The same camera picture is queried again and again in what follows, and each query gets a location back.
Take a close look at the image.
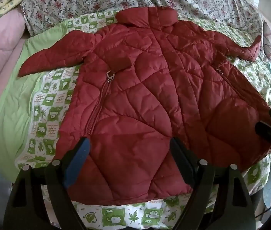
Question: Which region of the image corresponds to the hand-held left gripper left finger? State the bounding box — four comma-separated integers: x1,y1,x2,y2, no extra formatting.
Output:
3,137,91,230

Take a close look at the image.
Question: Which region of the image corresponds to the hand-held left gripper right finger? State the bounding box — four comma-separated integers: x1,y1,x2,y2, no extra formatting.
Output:
169,137,257,230

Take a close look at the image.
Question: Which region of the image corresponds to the red quilted jacket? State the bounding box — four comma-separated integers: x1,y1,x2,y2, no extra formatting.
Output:
18,7,271,206

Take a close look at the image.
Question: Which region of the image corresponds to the green patterned blanket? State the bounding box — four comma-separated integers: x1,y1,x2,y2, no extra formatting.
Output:
0,11,271,230

